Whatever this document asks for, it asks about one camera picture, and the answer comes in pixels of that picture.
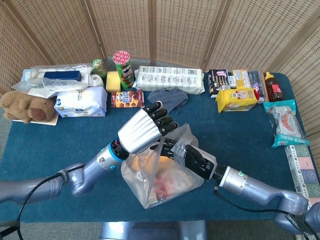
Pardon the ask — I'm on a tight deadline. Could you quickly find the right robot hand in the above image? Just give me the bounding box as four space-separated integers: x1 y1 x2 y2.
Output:
156 138 217 180

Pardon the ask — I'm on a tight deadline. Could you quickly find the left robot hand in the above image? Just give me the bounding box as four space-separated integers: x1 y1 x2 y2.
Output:
117 100 180 155

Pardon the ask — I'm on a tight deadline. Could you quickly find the clear plastic shopping bag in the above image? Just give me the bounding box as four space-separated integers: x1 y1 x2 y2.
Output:
120 123 205 210

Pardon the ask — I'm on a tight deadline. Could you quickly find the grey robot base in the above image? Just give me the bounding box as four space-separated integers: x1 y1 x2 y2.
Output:
99 220 208 240

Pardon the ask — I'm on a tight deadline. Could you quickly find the teal snack packet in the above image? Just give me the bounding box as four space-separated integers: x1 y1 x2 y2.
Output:
262 99 311 149

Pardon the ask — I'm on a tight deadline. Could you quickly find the crumpled clear plastic bag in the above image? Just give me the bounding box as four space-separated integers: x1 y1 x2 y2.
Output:
11 62 94 99

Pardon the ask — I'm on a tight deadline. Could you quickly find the brown panda cookie box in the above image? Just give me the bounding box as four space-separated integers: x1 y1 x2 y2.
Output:
110 89 146 109

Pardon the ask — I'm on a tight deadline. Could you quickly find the orange plush toy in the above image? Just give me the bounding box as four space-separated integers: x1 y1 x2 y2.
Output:
129 153 176 172

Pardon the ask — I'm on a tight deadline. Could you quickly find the grey cloth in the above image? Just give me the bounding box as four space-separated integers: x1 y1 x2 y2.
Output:
147 86 189 115

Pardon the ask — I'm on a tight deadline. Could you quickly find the yellow sponge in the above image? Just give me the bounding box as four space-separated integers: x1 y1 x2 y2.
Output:
105 71 122 93

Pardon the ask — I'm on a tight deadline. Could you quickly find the green Pringles can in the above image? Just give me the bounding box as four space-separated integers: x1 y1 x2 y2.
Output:
112 50 136 91

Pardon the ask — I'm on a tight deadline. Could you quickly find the long white paper towel pack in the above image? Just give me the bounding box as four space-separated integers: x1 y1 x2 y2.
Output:
132 65 205 95

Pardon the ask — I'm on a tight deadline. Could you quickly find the white blue tissue pack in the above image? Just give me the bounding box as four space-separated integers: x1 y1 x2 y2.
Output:
54 86 108 118

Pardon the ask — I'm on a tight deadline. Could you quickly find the white tape roll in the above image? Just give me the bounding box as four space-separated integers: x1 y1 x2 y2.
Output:
89 73 105 88

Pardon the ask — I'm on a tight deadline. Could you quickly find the yellow cracker pack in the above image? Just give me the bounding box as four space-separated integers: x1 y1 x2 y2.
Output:
215 87 259 113

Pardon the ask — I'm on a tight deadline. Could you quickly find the green egg-shaped bottle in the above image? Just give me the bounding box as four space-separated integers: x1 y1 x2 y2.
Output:
92 58 108 79

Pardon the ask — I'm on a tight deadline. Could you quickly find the teal felt table cover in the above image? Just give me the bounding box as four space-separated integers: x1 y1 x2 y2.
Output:
0 72 320 223

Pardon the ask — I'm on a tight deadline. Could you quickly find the black pink snack pack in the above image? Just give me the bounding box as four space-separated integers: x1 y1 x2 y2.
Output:
207 68 232 99

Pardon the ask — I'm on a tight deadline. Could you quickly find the white flat board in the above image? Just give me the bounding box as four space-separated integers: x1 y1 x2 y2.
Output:
12 113 60 126

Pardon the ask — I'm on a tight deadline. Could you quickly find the white yellow small box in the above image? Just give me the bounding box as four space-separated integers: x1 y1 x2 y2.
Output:
232 69 252 90

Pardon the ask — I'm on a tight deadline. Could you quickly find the dark blue box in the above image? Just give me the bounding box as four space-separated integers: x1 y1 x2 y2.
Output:
43 70 83 82

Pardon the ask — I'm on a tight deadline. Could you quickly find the dark purple long package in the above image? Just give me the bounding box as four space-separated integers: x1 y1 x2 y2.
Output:
248 70 266 104

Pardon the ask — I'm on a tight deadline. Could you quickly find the amber honey bottle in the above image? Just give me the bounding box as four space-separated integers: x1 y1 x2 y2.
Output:
264 71 285 103

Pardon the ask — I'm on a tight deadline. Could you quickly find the multicolour pocket tissue pack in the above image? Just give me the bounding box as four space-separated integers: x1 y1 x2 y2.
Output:
284 143 320 208

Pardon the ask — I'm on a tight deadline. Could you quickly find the wicker folding screen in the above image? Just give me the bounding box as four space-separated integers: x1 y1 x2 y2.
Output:
0 0 320 137

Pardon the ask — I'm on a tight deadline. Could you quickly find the brown capybara plush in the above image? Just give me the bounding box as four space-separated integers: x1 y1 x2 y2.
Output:
0 90 58 124

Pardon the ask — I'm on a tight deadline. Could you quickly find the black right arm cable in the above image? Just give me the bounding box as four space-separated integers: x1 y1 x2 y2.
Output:
213 186 320 240

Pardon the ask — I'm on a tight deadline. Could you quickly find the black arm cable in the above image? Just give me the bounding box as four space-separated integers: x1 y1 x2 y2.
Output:
213 186 320 240
0 171 67 240

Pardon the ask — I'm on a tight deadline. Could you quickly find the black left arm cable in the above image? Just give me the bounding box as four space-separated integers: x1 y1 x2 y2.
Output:
0 171 67 240

